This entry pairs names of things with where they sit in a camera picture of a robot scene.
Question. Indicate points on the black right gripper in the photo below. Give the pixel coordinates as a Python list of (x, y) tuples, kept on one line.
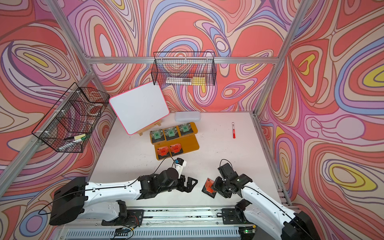
[(216, 185)]

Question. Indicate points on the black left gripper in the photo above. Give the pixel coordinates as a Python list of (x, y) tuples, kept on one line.
[(189, 188)]

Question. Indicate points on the red tea bag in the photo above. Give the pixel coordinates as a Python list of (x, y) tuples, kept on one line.
[(176, 149), (163, 152), (207, 188)]

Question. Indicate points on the green tea bag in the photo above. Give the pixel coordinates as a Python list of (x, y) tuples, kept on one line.
[(185, 129), (171, 133), (157, 136)]

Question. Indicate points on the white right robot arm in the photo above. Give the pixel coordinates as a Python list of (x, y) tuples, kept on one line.
[(260, 209)]

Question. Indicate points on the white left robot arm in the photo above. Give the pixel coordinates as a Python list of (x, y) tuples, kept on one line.
[(79, 199)]

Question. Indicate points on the yellow wooden two-tier shelf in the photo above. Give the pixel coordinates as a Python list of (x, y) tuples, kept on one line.
[(189, 142)]

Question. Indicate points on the red marker pen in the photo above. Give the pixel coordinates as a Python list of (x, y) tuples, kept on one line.
[(233, 130)]

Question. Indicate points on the wooden whiteboard easel stand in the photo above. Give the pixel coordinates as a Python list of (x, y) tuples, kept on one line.
[(157, 123)]

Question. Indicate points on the white plastic pencil case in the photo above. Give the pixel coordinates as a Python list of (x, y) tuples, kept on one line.
[(187, 116)]

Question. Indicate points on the pink framed whiteboard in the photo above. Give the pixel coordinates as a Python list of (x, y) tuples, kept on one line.
[(140, 107)]

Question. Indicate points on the yellow sticky notes block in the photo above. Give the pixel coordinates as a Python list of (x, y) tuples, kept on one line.
[(198, 81)]

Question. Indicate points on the green marker in basket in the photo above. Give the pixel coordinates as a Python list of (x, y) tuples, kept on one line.
[(78, 138)]

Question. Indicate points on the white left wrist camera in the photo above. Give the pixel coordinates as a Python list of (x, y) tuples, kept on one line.
[(179, 165)]

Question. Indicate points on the black wire basket back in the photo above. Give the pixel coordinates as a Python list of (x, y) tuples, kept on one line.
[(178, 68)]

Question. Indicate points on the black wire basket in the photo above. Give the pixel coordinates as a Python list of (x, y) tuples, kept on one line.
[(78, 111), (178, 68)]

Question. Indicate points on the black wire basket left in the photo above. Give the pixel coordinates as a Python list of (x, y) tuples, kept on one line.
[(78, 111)]

